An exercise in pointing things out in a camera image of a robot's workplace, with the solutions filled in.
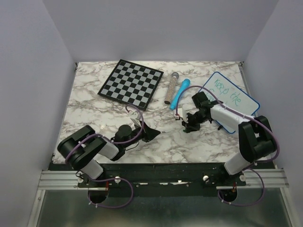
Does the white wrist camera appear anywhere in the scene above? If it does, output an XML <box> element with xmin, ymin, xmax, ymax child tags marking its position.
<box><xmin>173</xmin><ymin>108</ymin><xmax>188</xmax><ymax>123</ymax></box>
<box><xmin>128</xmin><ymin>111</ymin><xmax>141</xmax><ymax>127</ymax></box>

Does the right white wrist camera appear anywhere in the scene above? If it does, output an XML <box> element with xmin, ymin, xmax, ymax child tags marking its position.
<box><xmin>173</xmin><ymin>108</ymin><xmax>188</xmax><ymax>123</ymax></box>

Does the glitter tube silver cap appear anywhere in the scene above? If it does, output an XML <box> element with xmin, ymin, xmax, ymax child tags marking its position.
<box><xmin>164</xmin><ymin>72</ymin><xmax>179</xmax><ymax>105</ymax></box>

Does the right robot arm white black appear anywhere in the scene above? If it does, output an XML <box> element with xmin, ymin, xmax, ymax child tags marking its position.
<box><xmin>175</xmin><ymin>92</ymin><xmax>278</xmax><ymax>185</ymax></box>

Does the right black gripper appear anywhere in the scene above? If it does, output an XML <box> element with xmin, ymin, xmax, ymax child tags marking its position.
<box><xmin>181</xmin><ymin>111</ymin><xmax>208</xmax><ymax>132</ymax></box>

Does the blue framed whiteboard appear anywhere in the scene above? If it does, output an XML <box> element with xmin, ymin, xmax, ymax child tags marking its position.
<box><xmin>197</xmin><ymin>71</ymin><xmax>260</xmax><ymax>134</ymax></box>

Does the black grey chessboard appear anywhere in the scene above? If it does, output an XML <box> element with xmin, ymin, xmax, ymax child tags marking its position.
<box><xmin>98</xmin><ymin>59</ymin><xmax>164</xmax><ymax>111</ymax></box>

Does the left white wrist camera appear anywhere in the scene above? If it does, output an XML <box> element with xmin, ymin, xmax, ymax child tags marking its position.
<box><xmin>128</xmin><ymin>111</ymin><xmax>141</xmax><ymax>127</ymax></box>

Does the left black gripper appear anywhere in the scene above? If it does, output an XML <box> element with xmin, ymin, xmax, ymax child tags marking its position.
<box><xmin>123</xmin><ymin>120</ymin><xmax>160</xmax><ymax>148</ymax></box>

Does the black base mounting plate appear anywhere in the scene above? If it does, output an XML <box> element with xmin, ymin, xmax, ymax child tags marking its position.
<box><xmin>77</xmin><ymin>163</ymin><xmax>246</xmax><ymax>198</ymax></box>

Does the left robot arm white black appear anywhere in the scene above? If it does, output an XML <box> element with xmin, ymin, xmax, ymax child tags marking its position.
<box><xmin>57</xmin><ymin>124</ymin><xmax>161</xmax><ymax>187</ymax></box>

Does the blue toy microphone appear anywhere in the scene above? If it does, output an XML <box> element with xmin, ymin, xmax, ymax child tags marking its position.
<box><xmin>169</xmin><ymin>79</ymin><xmax>191</xmax><ymax>111</ymax></box>

